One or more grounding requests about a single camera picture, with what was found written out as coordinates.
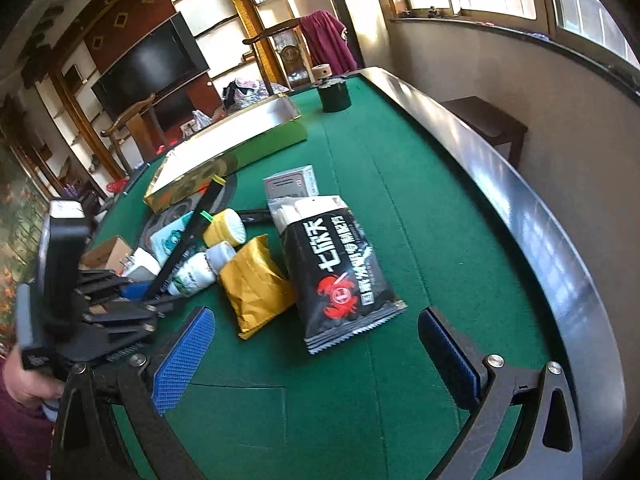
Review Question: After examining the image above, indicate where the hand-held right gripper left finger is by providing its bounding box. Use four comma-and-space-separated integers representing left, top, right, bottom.
52, 305, 217, 480

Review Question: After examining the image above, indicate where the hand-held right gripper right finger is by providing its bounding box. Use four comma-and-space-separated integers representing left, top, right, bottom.
416, 306, 584, 480

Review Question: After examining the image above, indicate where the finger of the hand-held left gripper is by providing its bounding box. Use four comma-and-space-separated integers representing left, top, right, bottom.
81, 294, 188, 345
77, 269, 153, 307

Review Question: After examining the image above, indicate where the brown cardboard box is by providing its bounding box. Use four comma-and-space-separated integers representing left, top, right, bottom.
80, 236, 133, 273

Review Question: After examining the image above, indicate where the long black box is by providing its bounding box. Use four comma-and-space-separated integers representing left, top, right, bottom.
147, 176, 228, 306

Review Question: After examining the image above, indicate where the yellow foil packet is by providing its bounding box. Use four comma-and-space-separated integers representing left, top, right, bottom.
218, 235, 297, 341

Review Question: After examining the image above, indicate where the white plastic bottle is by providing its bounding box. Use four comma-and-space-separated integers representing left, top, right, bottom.
205, 241, 237, 273

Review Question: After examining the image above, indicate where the black snack packet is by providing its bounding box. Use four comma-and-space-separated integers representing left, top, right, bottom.
267, 195, 408, 356

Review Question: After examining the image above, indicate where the person's left hand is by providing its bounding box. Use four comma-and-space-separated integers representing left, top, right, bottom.
0, 352, 67, 411

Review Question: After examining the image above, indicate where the white charger plug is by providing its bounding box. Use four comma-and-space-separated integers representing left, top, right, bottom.
122, 250, 161, 281

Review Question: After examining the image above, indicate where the teal cartoon pouch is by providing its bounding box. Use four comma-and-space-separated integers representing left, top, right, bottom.
150, 212, 196, 266

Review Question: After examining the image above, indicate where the white bottle with green label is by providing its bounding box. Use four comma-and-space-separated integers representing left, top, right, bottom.
167, 251, 221, 297

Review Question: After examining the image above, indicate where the yellow white round jar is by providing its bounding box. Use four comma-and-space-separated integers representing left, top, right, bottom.
202, 208, 247, 247

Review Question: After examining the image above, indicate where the wooden armchair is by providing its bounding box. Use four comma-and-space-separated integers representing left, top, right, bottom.
242, 16, 321, 96
100, 92, 171, 171

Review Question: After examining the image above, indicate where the black baton pen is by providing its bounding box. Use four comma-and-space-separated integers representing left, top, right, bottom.
235, 208, 275, 226

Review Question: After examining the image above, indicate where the gold green box lid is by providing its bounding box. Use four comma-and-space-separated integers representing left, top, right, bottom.
143, 94, 308, 213

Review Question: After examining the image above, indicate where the clear plastic bag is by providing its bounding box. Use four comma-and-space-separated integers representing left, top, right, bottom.
180, 110, 213, 138

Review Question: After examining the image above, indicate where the small grey box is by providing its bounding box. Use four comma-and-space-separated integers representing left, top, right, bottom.
263, 165, 319, 201

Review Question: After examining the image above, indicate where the black television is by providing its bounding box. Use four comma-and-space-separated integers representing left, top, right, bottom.
91, 11, 211, 118

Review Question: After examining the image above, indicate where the patterned plastic bag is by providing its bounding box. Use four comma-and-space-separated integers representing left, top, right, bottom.
221, 77, 291, 111

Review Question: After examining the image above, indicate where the dark wooden side table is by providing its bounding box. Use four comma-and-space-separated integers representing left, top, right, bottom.
440, 96, 528, 171

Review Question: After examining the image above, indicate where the wooden clock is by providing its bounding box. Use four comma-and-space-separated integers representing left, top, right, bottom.
277, 45, 307, 86

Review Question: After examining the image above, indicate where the dark green round container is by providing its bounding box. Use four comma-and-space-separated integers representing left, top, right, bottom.
320, 80, 352, 113

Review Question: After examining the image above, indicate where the maroon jacket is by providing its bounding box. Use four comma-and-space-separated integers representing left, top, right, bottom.
300, 10, 358, 73

